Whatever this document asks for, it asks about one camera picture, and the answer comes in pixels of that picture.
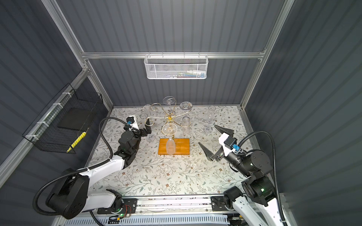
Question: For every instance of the white wire mesh basket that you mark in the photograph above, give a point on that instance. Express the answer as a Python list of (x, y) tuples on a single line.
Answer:
[(158, 68)]

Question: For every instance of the gold wire glass rack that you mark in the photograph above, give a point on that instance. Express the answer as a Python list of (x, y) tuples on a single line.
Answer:
[(170, 116)]

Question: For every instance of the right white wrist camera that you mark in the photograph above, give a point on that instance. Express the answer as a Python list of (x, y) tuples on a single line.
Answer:
[(229, 144)]

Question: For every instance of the items in white basket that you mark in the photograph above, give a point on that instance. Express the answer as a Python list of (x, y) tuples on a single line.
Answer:
[(187, 74)]

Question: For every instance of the yellow striped item in basket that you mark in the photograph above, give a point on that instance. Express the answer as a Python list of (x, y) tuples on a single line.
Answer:
[(74, 144)]

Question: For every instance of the orange wooden rack base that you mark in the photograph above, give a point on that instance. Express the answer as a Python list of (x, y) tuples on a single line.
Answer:
[(177, 146)]

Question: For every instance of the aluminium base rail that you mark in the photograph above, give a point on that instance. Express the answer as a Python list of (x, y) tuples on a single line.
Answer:
[(182, 210)]

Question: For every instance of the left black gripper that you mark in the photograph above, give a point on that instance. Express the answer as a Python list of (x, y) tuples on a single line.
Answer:
[(143, 133)]

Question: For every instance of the floral table mat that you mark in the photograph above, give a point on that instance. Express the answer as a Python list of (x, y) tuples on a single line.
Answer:
[(153, 174)]

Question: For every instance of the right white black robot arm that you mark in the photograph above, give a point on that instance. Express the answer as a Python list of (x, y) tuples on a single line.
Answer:
[(258, 201)]

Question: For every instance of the clear wine glass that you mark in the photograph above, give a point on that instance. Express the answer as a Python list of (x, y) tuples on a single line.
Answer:
[(150, 138), (169, 100), (170, 129), (146, 112), (186, 106), (209, 119)]

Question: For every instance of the black wire mesh basket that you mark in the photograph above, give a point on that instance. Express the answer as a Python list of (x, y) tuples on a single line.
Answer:
[(71, 115)]

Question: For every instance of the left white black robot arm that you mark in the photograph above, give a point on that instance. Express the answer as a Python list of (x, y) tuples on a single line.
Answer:
[(70, 194)]

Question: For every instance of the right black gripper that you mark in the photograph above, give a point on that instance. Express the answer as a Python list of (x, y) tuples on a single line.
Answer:
[(219, 155)]

